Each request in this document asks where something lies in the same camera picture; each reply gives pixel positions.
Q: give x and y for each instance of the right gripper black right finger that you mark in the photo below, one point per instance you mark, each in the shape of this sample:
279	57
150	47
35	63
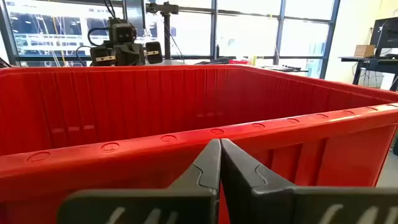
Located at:
264	202

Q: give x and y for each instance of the black monitor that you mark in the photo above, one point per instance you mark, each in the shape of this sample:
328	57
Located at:
387	34

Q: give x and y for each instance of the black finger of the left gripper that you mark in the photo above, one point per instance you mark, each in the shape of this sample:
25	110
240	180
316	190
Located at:
154	53
101	57

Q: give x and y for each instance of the distant cluttered table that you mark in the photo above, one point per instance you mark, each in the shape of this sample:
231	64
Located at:
280	69

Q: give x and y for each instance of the cardboard box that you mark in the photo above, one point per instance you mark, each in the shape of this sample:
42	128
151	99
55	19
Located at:
364	51

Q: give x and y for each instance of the black pole stand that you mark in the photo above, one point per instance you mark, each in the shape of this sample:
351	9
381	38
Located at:
167	37

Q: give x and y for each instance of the metal window frame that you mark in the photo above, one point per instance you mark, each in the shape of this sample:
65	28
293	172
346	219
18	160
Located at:
214	31

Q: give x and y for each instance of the dark distant desk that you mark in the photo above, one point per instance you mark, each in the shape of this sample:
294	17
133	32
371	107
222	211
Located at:
373	60

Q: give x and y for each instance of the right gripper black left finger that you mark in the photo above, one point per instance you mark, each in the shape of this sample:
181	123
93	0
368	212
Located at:
186	202

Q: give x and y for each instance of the red plastic bin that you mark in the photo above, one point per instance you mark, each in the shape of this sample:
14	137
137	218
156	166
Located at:
124	102

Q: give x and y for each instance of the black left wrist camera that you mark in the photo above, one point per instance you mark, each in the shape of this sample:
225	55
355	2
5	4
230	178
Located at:
122	33

